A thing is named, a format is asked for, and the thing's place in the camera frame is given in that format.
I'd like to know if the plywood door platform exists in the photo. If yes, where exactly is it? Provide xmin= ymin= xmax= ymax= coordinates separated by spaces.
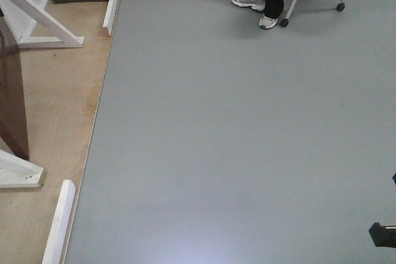
xmin=1 ymin=2 xmax=112 ymax=263

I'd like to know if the white diagonal door brace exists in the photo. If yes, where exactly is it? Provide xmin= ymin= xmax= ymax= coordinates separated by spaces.
xmin=1 ymin=0 xmax=84 ymax=49

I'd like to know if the brown wooden door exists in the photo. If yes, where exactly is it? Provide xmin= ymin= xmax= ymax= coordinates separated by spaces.
xmin=1 ymin=16 xmax=30 ymax=160

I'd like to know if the white brace near door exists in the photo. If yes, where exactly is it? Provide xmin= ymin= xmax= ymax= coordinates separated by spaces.
xmin=1 ymin=150 xmax=45 ymax=189

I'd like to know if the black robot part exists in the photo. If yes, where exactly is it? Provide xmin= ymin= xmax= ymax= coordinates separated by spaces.
xmin=369 ymin=222 xmax=396 ymax=249

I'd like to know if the white far edge rail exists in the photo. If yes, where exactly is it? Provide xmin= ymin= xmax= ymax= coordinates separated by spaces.
xmin=103 ymin=0 xmax=119 ymax=36

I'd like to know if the white edge rail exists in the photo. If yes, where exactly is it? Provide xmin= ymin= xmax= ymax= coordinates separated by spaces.
xmin=103 ymin=0 xmax=119 ymax=36
xmin=41 ymin=180 xmax=75 ymax=264

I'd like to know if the white near edge rail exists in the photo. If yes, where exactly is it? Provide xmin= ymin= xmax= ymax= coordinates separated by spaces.
xmin=41 ymin=180 xmax=75 ymax=264

